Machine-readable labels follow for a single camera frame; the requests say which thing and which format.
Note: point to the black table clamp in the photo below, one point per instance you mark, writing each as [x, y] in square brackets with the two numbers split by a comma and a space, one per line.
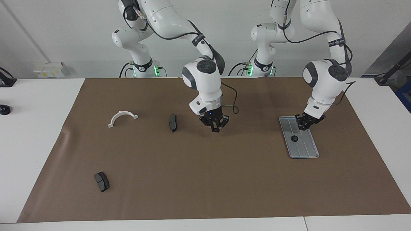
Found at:
[7, 81]

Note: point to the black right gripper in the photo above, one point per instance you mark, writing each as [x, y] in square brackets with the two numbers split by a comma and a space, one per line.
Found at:
[212, 115]

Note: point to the white wall socket box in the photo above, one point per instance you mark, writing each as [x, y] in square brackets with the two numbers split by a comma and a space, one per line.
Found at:
[48, 69]

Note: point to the grey metal tray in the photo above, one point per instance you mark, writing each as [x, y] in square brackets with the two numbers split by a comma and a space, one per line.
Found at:
[305, 147]

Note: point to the white curved plastic bracket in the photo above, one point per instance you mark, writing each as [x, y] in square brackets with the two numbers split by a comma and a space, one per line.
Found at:
[123, 112]

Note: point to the slim dark grey brake pad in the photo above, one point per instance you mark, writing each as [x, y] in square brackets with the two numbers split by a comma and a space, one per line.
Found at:
[172, 122]

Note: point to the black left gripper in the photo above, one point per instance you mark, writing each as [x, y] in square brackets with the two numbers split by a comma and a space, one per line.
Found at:
[313, 117]

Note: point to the black bearing gear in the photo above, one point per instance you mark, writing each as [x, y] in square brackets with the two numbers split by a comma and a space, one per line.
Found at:
[294, 138]

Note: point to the black round knob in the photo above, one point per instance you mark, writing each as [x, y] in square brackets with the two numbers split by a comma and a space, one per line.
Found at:
[4, 110]

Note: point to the brown paper mat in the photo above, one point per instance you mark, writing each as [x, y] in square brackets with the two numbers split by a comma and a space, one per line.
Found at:
[208, 179]

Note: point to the blue crate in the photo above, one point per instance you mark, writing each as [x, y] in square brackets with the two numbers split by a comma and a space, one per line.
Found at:
[405, 96]

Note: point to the wide dark grey brake pad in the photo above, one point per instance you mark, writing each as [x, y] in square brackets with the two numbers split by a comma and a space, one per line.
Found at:
[102, 182]

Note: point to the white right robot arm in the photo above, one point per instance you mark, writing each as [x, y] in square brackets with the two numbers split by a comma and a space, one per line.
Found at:
[205, 83]

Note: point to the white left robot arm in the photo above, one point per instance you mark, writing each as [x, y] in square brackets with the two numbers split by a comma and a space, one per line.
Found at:
[324, 86]

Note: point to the black stand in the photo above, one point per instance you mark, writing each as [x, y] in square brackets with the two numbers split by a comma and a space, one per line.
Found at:
[385, 77]

